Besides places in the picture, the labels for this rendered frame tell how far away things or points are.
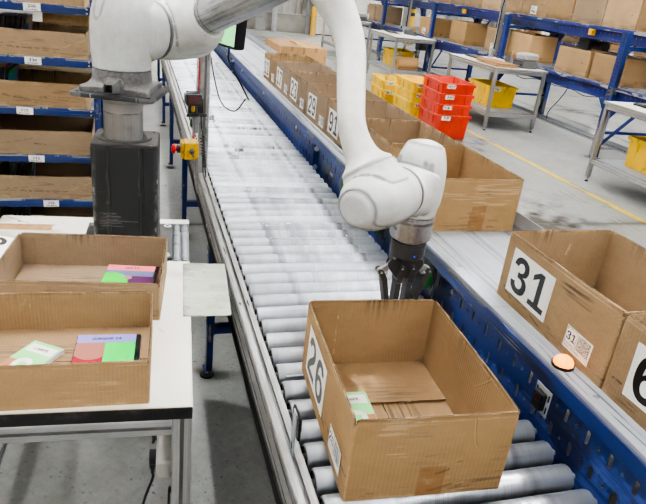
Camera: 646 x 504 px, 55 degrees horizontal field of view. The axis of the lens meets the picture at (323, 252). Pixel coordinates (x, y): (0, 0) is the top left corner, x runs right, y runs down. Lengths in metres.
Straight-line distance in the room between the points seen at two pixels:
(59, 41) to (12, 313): 1.53
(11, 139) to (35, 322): 1.49
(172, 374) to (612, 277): 1.08
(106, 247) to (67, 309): 0.33
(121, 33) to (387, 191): 0.91
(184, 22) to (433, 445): 1.27
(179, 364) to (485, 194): 1.05
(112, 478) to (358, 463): 1.30
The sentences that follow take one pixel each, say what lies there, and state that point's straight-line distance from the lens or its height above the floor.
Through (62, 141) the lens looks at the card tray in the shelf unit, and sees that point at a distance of 2.90.
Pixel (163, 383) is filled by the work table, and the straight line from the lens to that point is 1.35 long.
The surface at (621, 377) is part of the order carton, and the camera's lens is 1.28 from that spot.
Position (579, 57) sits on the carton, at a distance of 8.39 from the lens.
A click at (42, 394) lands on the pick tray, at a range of 1.29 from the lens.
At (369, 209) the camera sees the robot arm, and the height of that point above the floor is 1.19.
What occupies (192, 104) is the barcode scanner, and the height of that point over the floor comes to 1.05.
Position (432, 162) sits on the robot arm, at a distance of 1.24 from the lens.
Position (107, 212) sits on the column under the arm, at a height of 0.88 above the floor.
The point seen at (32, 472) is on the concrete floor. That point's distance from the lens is 2.31.
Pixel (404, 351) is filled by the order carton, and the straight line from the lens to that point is 1.45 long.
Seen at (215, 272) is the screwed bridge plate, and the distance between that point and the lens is 1.79.
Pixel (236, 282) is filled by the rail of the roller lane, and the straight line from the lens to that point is 1.78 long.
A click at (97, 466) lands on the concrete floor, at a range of 2.29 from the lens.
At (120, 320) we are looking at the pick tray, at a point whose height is 0.78.
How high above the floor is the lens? 1.54
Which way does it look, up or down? 24 degrees down
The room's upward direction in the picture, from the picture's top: 7 degrees clockwise
